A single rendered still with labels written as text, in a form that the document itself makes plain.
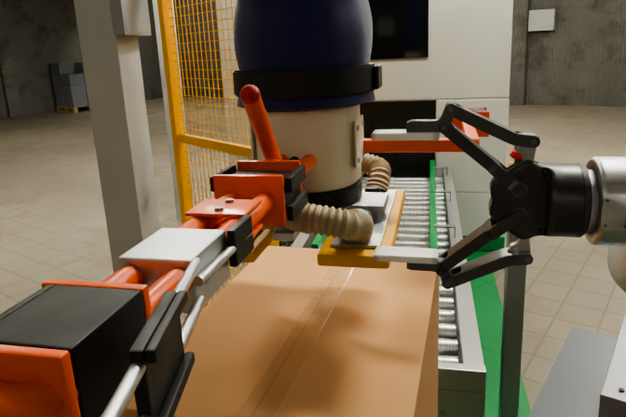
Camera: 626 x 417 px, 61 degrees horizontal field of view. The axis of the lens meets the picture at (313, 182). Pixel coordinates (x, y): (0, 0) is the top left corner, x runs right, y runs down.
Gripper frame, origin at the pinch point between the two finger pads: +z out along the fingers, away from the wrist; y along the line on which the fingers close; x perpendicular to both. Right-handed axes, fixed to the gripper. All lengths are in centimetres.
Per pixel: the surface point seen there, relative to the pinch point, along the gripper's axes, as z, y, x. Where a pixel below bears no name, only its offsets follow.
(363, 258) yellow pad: 4.0, 11.5, 9.7
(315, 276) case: 19, 29, 40
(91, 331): 11.4, -2.1, -35.1
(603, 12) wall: -293, -58, 1123
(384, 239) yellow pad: 1.9, 11.1, 16.0
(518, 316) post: -31, 76, 121
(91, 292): 14.3, -2.2, -31.0
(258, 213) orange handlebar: 11.8, -0.1, -8.1
